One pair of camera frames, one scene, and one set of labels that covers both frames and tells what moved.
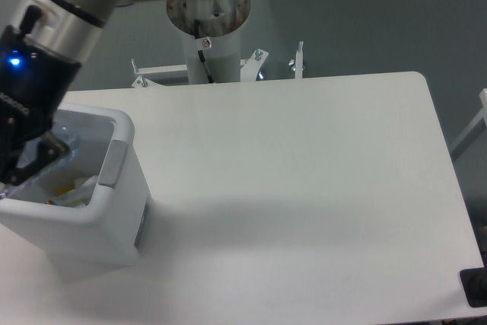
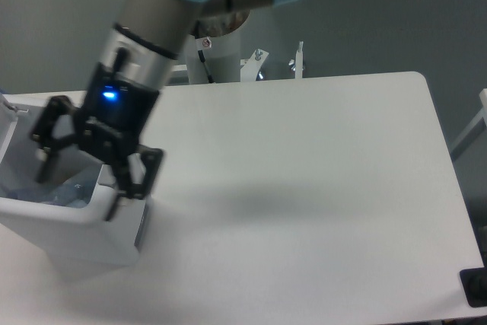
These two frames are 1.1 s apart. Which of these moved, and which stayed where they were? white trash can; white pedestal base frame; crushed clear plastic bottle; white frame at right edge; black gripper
Moved: crushed clear plastic bottle; black gripper
Stayed: white trash can; white pedestal base frame; white frame at right edge
